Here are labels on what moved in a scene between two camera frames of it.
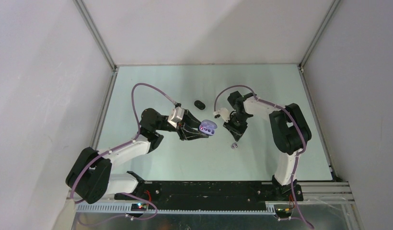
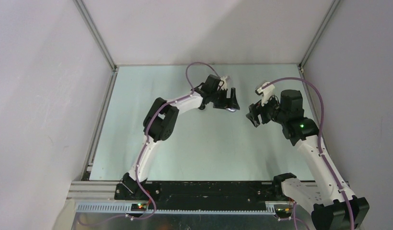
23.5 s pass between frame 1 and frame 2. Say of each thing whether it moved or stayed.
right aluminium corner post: stayed
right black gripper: moved
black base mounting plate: stayed
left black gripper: moved
